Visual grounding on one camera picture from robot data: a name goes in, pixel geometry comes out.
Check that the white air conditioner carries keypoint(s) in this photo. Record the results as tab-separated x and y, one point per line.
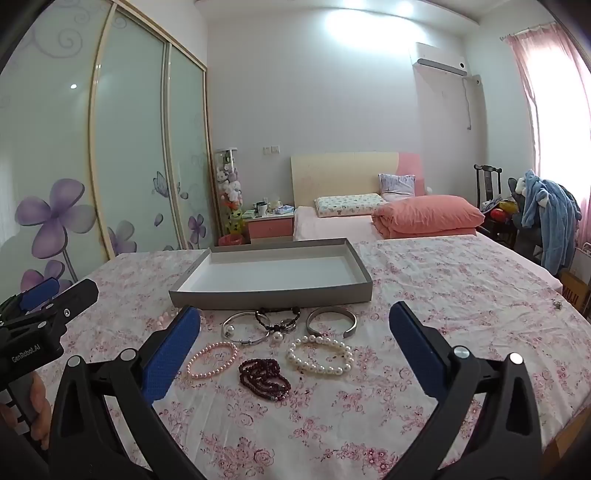
438	57

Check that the light blue cloth bundle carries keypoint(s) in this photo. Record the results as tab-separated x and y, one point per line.
283	210

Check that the person's left hand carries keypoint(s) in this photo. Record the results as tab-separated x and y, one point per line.
40	406

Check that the dark wooden chair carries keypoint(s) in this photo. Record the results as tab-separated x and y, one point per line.
487	177

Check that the colourful plush toy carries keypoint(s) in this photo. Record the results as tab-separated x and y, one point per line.
501	206

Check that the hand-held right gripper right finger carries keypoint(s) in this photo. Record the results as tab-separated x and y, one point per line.
415	355

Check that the pink and cream nightstand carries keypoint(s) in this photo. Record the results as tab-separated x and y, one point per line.
270	226

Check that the plush toy display tube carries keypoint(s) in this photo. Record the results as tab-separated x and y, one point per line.
228	184

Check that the wide silver cuff bangle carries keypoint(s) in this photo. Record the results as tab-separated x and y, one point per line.
330	309

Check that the blue fleece robe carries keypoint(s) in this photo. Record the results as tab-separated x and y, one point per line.
554	217

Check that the air conditioner pipe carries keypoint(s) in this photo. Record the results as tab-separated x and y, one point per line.
470	101

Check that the pink curtain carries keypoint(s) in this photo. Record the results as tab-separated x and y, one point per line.
521	69

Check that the cream and pink headboard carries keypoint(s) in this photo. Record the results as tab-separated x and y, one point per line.
341	175

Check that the folded pink quilt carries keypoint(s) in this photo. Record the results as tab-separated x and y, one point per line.
425	214

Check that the grey office chair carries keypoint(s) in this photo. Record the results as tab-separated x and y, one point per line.
531	240

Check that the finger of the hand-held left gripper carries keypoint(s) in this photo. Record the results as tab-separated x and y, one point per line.
78	293
39	290

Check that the trash bin with red bag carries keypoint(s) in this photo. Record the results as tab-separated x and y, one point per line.
231	240

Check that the thin silver bangle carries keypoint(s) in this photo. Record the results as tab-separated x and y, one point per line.
247	341

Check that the pink floral bed sheet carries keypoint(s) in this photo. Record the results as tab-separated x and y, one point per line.
461	300

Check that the grey cardboard tray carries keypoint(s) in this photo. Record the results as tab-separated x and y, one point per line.
277	272

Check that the lavender pillow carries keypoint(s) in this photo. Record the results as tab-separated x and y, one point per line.
397	184

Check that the cardboard box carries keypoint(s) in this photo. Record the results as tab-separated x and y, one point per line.
572	286

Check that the flower print sliding wardrobe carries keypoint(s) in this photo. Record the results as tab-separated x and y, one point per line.
129	138

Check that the white patterned pillow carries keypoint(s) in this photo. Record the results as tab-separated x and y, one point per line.
346	205

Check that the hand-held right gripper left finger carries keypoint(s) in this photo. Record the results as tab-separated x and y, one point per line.
171	355

